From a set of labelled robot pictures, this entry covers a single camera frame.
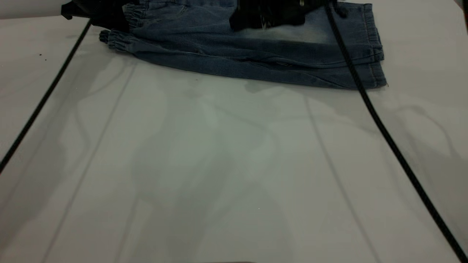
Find blue denim shorts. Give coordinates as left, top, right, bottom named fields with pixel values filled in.
left=99, top=0, right=388, bottom=90

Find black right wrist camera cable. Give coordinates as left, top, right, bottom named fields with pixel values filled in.
left=324, top=2, right=468, bottom=263

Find black left wrist camera cable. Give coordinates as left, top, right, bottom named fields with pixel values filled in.
left=0, top=20, right=93, bottom=175

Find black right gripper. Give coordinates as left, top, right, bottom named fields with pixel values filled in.
left=229, top=0, right=348, bottom=32

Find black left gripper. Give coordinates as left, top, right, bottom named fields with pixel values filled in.
left=60, top=0, right=131, bottom=33

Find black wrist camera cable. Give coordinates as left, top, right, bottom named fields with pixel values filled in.
left=324, top=2, right=468, bottom=263
left=0, top=20, right=93, bottom=175

